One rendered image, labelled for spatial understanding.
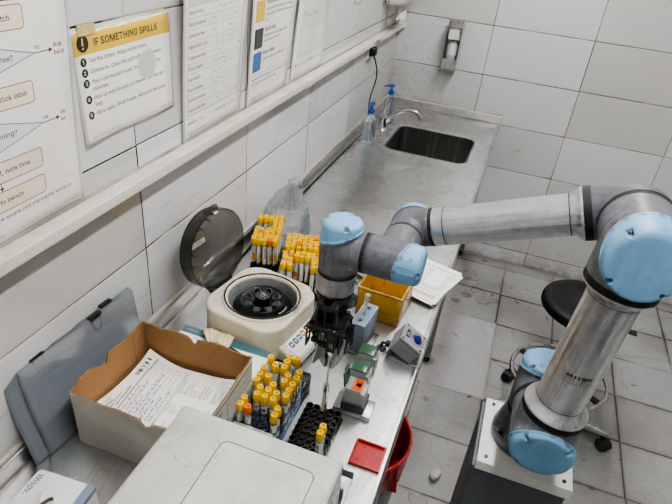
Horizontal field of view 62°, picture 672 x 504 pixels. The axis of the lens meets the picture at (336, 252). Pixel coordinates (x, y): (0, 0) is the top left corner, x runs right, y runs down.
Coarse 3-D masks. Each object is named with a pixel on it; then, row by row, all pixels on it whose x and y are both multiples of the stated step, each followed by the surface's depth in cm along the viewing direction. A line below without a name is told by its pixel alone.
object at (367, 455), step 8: (360, 440) 124; (360, 448) 123; (368, 448) 123; (376, 448) 123; (384, 448) 123; (352, 456) 121; (360, 456) 121; (368, 456) 121; (376, 456) 121; (384, 456) 121; (352, 464) 119; (360, 464) 118; (368, 464) 119; (376, 464) 120; (376, 472) 118
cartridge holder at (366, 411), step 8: (344, 392) 135; (336, 400) 132; (368, 400) 133; (336, 408) 131; (344, 408) 130; (352, 408) 129; (360, 408) 128; (368, 408) 131; (360, 416) 129; (368, 416) 129
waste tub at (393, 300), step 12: (372, 276) 170; (360, 288) 158; (372, 288) 172; (384, 288) 170; (396, 288) 169; (408, 288) 159; (360, 300) 160; (372, 300) 158; (384, 300) 156; (396, 300) 155; (408, 300) 164; (384, 312) 158; (396, 312) 157; (396, 324) 159
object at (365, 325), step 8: (368, 304) 151; (360, 312) 147; (368, 312) 148; (376, 312) 150; (352, 320) 144; (360, 320) 145; (368, 320) 145; (360, 328) 143; (368, 328) 147; (360, 336) 144; (368, 336) 150; (376, 336) 154; (352, 344) 147; (360, 344) 146; (352, 352) 148
